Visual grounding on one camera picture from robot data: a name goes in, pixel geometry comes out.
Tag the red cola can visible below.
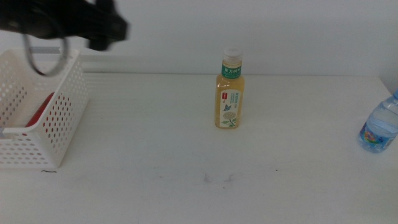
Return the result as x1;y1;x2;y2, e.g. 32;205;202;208
24;91;72;149

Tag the yellow tea bottle green label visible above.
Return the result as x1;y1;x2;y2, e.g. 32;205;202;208
214;47;246;129

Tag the clear water bottle blue cap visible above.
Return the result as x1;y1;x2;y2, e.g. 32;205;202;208
357;89;398;154

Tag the white perforated plastic basket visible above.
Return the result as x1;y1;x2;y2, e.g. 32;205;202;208
0;48;91;170

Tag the white wall cable duct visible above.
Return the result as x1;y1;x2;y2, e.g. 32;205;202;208
80;55;218;75

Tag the grey looped cable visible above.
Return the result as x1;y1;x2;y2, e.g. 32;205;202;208
21;33;70;77

